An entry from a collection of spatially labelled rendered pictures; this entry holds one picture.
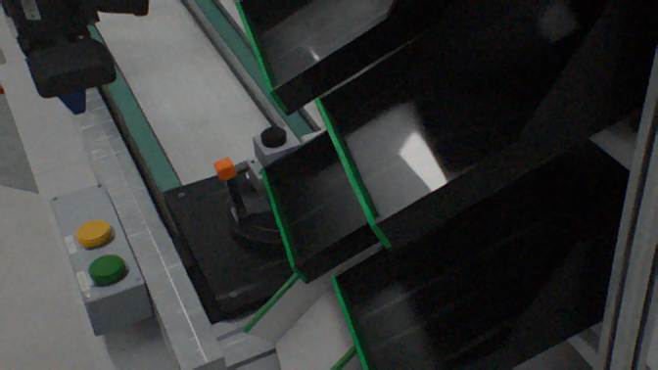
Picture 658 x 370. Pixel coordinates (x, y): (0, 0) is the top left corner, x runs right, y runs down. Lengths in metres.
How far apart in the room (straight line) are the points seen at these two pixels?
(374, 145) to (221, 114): 0.86
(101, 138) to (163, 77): 0.23
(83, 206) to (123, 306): 0.17
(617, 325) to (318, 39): 0.27
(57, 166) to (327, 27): 0.87
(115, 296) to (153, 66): 0.58
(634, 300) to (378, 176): 0.16
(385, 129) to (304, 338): 0.38
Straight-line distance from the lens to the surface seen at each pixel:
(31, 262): 1.29
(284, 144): 1.01
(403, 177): 0.51
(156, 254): 1.10
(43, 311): 1.21
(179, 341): 0.98
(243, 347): 0.97
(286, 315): 0.89
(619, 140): 0.50
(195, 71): 1.50
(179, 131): 1.36
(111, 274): 1.06
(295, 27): 0.66
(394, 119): 0.55
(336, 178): 0.75
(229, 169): 1.01
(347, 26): 0.63
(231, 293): 1.00
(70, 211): 1.19
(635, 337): 0.56
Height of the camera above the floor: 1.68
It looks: 39 degrees down
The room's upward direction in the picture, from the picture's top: 5 degrees counter-clockwise
